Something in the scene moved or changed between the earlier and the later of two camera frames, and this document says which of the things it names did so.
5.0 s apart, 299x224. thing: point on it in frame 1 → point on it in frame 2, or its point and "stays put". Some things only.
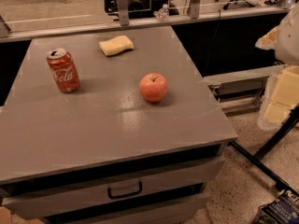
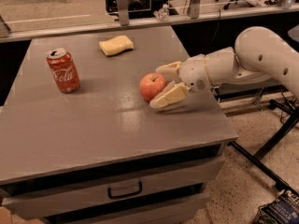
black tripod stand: [255, 160] stays put
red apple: [153, 87] stays put
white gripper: [289, 38] → [192, 73]
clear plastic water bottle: [162, 14] stays put
